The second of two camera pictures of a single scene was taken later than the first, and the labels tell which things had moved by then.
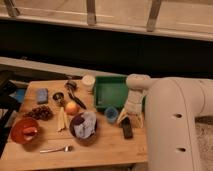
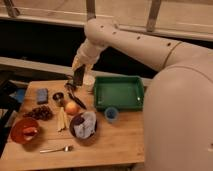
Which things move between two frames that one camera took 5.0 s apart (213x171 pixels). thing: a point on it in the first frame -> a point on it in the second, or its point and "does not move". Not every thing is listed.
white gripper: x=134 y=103 -> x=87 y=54
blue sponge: x=42 y=96 does not move
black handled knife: x=75 y=99 does not move
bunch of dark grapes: x=40 y=112 does not move
